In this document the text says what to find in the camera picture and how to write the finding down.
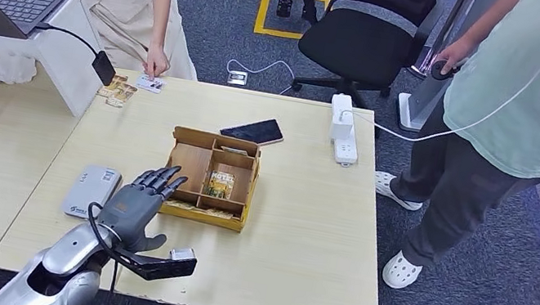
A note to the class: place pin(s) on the yellow floor tape square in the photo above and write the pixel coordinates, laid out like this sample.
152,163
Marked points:
261,11

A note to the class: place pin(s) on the person's left hand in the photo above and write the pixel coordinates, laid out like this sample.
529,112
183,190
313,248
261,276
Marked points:
157,64

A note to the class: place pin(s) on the person's right forearm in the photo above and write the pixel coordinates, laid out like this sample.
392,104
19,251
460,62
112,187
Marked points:
490,18

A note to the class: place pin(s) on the black power adapter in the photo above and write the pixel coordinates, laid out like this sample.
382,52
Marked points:
103,67

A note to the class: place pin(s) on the metal floor socket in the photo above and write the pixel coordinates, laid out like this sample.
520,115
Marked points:
237,77

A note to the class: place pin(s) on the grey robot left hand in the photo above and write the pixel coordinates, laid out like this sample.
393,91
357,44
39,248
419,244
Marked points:
131,210

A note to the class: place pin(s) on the black office chair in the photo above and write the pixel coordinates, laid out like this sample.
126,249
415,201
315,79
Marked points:
359,45

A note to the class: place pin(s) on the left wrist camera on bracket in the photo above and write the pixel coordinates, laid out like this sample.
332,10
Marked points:
181,257

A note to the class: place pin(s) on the black smartphone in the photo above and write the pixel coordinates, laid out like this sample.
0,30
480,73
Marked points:
253,130

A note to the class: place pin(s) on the white laptop riser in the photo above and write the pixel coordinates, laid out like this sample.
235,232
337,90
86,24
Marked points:
64,56

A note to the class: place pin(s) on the white ID card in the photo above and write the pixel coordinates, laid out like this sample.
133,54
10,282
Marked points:
152,86

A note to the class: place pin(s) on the grey card reader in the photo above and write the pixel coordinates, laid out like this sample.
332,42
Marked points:
90,192

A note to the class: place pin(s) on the person's right hand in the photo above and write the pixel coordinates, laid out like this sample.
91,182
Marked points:
454,53

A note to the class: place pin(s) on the silver floor stand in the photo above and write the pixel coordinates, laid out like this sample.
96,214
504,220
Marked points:
424,99

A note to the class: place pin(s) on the white clog shoe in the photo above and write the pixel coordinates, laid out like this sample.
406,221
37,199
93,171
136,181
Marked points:
397,192
401,271

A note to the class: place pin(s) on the wooden compartment box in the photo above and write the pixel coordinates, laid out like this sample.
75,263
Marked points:
191,160

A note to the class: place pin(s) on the person's left forearm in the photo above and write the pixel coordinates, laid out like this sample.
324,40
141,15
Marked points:
160,12

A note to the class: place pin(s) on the white crumpled tissue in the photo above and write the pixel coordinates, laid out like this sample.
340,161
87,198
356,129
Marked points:
12,67

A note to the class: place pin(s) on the hotel key card autumn trees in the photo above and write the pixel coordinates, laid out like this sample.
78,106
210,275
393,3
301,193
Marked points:
220,185

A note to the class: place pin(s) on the white charger plug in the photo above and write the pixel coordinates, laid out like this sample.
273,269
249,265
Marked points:
342,124

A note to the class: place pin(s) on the white power strip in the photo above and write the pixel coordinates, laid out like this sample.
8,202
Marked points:
345,150

